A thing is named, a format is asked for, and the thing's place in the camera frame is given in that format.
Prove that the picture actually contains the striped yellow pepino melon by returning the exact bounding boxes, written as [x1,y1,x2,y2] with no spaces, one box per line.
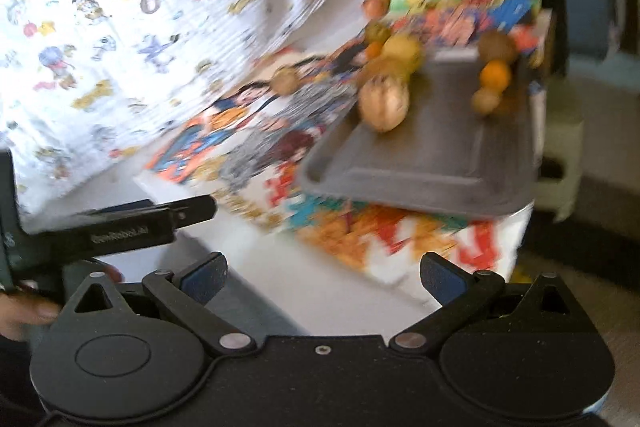
[358,76,410,133]

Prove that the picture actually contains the small orange tangerine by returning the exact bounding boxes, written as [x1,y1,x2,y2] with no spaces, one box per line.
[478,60,512,93]

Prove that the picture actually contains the person's left hand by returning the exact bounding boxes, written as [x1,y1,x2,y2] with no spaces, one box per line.
[0,263,124,343]

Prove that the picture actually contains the colourful anime drawing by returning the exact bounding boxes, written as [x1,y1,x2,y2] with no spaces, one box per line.
[216,0,540,277]

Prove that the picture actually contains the grey metal tray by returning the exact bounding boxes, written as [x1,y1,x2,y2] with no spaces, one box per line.
[297,58,537,219]

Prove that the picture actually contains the cartoon boys drawing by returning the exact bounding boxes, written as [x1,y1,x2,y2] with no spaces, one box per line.
[145,39,368,191]

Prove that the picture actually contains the small brown potato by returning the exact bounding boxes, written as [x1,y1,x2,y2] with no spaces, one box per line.
[471,88,502,117]

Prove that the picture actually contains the light green plastic stool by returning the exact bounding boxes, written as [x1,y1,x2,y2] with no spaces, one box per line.
[530,75,584,222]

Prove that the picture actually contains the brown striped fruit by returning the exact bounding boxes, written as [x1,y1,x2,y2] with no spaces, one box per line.
[270,66,302,96]

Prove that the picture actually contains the large yellow round fruit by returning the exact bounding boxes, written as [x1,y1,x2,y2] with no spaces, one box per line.
[354,56,411,89]

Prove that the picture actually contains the yellow lemon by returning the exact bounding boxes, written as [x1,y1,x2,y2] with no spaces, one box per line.
[382,34,423,74]

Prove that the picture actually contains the brown kiwi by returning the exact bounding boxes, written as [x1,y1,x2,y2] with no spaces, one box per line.
[477,29,520,65]

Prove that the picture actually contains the white cartoon print cloth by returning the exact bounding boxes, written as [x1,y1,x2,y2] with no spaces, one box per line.
[1,0,326,215]

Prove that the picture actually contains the small tangerine on drawing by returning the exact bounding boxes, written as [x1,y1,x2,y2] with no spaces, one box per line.
[366,41,384,60]

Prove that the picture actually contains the green-brown round pear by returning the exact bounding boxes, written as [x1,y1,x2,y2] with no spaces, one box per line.
[363,20,392,44]

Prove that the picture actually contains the red yellow apple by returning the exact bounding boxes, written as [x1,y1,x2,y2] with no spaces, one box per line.
[361,0,390,20]

